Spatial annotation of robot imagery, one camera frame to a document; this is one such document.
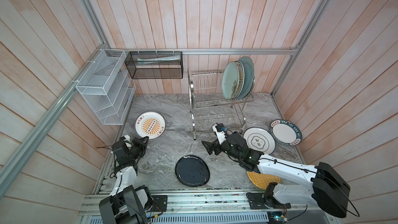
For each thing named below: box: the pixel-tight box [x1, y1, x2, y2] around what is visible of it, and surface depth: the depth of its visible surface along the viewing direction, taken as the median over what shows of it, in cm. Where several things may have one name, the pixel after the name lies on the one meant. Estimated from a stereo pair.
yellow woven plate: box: [246, 171, 281, 190], surface depth 81 cm
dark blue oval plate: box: [175, 155, 211, 188], surface depth 85 cm
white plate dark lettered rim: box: [269, 119, 303, 147], surface depth 101 cm
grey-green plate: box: [236, 56, 255, 101], surface depth 73 cm
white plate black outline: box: [243, 127, 277, 156], surface depth 97 cm
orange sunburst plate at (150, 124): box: [134, 110, 167, 140], surface depth 90 cm
